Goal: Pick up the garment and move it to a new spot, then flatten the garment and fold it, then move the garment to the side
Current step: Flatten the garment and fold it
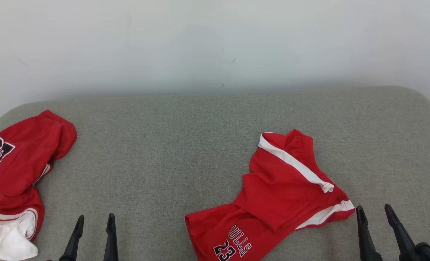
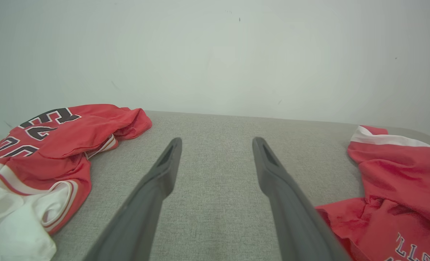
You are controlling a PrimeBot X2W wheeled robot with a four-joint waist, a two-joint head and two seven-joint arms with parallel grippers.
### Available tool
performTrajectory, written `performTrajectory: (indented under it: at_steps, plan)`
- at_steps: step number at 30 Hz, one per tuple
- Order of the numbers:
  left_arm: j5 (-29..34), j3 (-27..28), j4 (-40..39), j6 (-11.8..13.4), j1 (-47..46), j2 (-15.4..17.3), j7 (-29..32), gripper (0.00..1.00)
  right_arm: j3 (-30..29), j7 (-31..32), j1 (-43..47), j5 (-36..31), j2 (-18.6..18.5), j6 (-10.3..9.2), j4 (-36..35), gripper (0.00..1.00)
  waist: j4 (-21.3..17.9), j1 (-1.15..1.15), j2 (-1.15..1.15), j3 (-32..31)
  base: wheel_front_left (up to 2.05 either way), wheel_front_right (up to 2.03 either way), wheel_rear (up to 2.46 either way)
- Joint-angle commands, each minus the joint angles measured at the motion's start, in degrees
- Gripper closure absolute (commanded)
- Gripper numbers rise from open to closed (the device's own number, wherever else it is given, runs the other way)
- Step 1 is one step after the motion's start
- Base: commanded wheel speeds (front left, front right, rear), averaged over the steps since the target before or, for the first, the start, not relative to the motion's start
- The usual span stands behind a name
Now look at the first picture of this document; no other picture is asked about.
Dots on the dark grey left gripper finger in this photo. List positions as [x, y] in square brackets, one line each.
[111, 243]
[73, 243]

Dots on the red shorts with white trim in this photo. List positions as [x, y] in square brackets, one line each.
[273, 188]

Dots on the red shirt with white sleeves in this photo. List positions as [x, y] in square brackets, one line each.
[19, 170]

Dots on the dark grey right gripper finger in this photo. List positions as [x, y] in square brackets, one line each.
[401, 243]
[367, 243]

